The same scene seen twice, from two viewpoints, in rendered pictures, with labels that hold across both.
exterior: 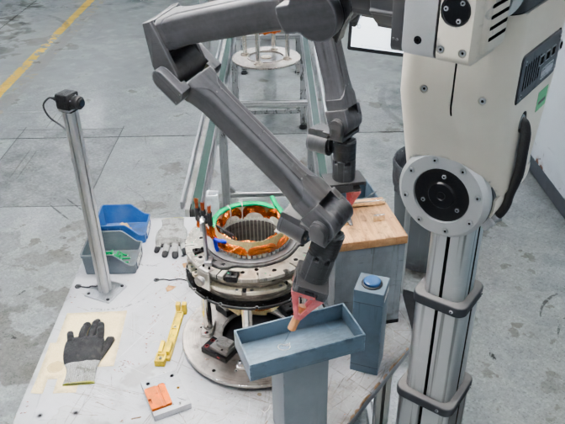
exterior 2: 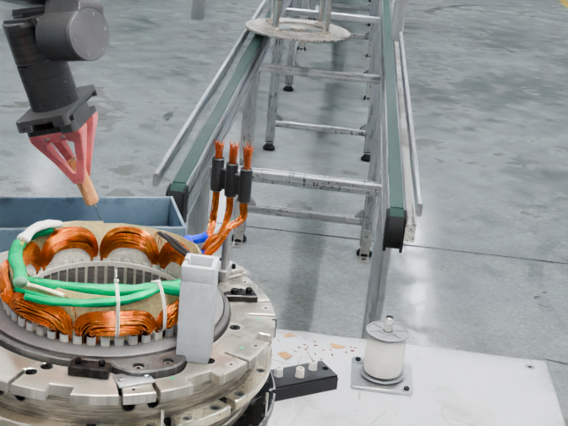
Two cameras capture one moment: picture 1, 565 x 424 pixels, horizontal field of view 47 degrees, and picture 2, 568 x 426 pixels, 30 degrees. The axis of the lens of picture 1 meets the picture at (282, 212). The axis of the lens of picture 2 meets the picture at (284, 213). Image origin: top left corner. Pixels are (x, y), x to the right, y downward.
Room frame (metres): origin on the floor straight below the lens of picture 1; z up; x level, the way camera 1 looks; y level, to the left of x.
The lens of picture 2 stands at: (2.19, 0.28, 1.54)
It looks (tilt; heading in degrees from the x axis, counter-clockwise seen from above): 21 degrees down; 183
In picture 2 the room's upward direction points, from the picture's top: 6 degrees clockwise
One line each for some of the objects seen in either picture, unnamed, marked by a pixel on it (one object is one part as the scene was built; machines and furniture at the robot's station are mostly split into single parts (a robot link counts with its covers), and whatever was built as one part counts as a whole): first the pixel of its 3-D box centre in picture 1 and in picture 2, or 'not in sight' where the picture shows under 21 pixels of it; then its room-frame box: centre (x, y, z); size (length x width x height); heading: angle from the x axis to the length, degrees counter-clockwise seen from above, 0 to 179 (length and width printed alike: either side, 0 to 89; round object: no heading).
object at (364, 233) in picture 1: (360, 223); not in sight; (1.44, -0.20, 1.05); 0.20 x 0.19 x 0.02; 11
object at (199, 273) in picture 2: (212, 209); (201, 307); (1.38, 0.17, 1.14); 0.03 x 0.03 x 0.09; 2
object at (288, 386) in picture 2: not in sight; (283, 383); (0.88, 0.24, 0.79); 0.15 x 0.05 x 0.02; 123
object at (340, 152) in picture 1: (342, 148); not in sight; (1.46, -0.15, 1.26); 0.07 x 0.06 x 0.07; 53
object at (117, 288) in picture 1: (105, 290); not in sight; (1.52, 0.52, 0.78); 0.09 x 0.09 x 0.01; 65
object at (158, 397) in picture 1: (158, 396); not in sight; (1.09, 0.30, 0.80); 0.07 x 0.05 x 0.01; 25
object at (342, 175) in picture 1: (343, 171); not in sight; (1.45, -0.16, 1.20); 0.10 x 0.07 x 0.07; 102
